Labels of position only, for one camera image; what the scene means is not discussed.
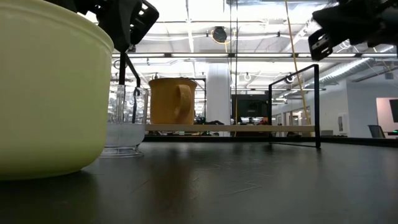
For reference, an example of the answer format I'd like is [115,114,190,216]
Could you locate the white pillar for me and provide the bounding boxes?
[206,63,233,138]

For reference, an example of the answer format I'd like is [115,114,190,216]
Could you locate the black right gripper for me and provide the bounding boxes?
[307,0,398,62]

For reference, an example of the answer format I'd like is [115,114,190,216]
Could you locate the black metal table frame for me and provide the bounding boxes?
[142,135,398,149]

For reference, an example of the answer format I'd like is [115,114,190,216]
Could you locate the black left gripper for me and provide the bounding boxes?
[45,0,160,54]

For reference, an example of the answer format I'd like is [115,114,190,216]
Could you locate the orange mug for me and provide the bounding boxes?
[148,77,198,125]

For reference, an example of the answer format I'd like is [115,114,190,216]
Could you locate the round ceiling cable reel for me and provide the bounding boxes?
[211,26,229,44]

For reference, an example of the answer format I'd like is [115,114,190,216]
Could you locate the yellow cup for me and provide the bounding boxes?
[0,0,115,181]

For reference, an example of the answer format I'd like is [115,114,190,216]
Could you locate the yellow cable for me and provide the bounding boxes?
[284,0,312,126]

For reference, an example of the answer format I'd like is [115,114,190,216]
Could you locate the small clear plastic cup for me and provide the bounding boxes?
[99,84,149,158]

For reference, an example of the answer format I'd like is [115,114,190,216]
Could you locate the black wall monitor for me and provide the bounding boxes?
[231,94,270,119]

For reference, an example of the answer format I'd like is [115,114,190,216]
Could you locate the grey office chair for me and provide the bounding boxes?
[368,124,386,139]

